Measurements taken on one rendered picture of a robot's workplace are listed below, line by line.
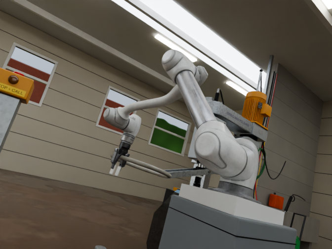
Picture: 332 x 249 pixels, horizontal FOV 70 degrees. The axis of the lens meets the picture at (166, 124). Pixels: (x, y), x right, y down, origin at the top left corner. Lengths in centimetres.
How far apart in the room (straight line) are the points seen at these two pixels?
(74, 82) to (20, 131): 209
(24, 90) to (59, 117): 678
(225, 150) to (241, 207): 21
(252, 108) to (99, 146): 600
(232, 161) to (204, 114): 26
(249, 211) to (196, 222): 21
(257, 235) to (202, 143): 38
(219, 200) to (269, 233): 22
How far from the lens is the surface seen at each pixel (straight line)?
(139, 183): 880
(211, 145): 91
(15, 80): 100
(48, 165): 776
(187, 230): 107
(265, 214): 108
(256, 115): 285
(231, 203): 94
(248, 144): 114
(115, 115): 157
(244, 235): 94
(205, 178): 317
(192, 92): 118
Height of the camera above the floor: 86
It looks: 12 degrees up
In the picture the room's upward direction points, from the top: 15 degrees clockwise
